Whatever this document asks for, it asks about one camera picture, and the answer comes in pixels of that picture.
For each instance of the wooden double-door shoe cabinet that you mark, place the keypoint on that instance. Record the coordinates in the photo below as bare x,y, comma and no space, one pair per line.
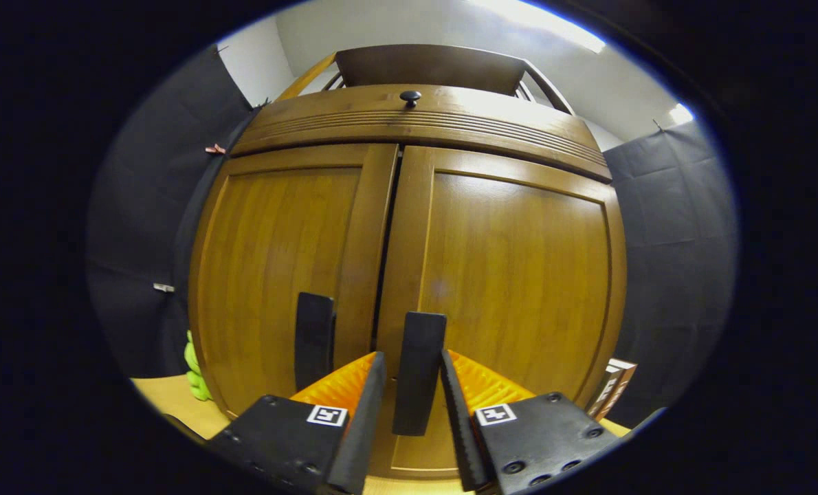
436,65

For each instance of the green toy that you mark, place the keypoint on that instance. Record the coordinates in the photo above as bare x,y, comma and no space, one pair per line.
192,361

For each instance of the wooden drawer with black knob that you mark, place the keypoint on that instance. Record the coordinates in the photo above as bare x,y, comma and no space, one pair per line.
354,117

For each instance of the silver clip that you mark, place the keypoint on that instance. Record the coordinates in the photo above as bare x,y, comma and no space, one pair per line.
163,287

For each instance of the small ceiling light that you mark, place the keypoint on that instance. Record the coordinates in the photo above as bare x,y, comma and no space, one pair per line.
680,114

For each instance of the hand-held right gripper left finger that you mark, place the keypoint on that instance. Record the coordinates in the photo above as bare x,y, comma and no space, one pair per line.
364,426

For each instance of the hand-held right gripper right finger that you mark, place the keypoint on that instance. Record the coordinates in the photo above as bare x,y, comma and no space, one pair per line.
460,426

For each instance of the wooden cabinet door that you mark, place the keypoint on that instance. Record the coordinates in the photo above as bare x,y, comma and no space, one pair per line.
519,275
278,240

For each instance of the large ceiling light panel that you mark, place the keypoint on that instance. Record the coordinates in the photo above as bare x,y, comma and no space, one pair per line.
546,24

